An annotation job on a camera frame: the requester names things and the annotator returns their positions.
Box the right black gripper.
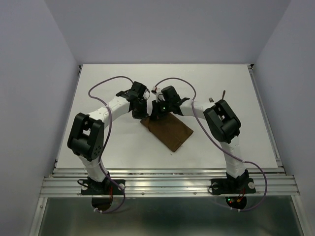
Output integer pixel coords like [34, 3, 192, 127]
[151, 98, 172, 120]

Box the brown cloth napkin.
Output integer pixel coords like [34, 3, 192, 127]
[140, 113, 193, 152]

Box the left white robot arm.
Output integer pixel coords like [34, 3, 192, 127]
[67, 82, 148, 194]

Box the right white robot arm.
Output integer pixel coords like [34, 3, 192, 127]
[150, 86, 249, 192]

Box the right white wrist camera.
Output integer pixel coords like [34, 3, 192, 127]
[152, 88, 164, 102]

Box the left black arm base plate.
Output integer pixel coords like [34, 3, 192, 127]
[77, 178, 123, 196]

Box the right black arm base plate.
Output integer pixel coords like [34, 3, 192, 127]
[208, 178, 256, 196]

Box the aluminium front rail frame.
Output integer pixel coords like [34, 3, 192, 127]
[30, 162, 311, 236]

